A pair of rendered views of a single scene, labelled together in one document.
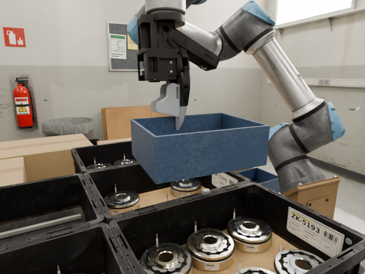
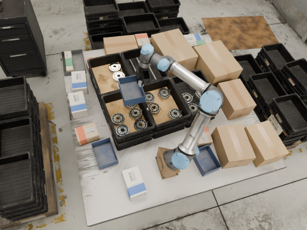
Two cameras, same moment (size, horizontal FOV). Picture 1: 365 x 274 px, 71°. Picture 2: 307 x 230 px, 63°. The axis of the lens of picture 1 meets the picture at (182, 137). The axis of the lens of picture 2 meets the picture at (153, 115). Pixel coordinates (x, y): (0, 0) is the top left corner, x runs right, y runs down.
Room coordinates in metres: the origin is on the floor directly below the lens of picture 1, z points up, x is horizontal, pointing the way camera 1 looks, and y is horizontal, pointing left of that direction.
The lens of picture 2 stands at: (0.59, -1.11, 2.54)
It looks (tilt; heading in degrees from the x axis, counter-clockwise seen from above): 58 degrees down; 88
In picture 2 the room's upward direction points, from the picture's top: 10 degrees clockwise
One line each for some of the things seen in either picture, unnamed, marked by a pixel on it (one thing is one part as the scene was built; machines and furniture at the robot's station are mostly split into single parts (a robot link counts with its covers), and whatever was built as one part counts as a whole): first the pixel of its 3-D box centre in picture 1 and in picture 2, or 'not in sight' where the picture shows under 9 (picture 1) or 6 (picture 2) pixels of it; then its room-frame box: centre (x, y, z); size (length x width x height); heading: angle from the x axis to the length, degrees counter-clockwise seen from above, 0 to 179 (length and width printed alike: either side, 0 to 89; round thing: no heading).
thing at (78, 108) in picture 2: not in sight; (78, 104); (0.00, 0.01, 0.74); 0.20 x 0.12 x 0.09; 115
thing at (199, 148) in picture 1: (195, 141); (131, 90); (0.45, -0.02, 1.10); 0.20 x 0.15 x 0.07; 114
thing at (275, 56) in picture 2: not in sight; (272, 65); (2.07, 1.29, 0.31); 0.40 x 0.30 x 0.34; 114
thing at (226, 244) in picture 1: (210, 242); (135, 112); (0.49, -0.06, 0.86); 0.10 x 0.10 x 0.01
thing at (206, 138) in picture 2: not in sight; (201, 136); (1.05, -0.11, 0.74); 0.16 x 0.12 x 0.07; 108
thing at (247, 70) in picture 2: not in sight; (244, 73); (1.71, 1.14, 0.26); 0.40 x 0.30 x 0.23; 114
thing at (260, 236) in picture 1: (249, 228); (140, 124); (0.55, -0.16, 0.86); 0.10 x 0.10 x 0.01
